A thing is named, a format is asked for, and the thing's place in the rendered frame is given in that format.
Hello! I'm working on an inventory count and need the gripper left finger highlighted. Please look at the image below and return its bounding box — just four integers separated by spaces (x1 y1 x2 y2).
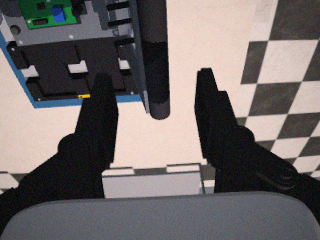
0 73 119 237

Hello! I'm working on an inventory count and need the green circuit board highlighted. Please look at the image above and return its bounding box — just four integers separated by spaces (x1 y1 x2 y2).
18 0 77 29

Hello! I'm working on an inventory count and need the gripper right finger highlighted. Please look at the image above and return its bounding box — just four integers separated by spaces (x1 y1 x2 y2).
194 68 320 225

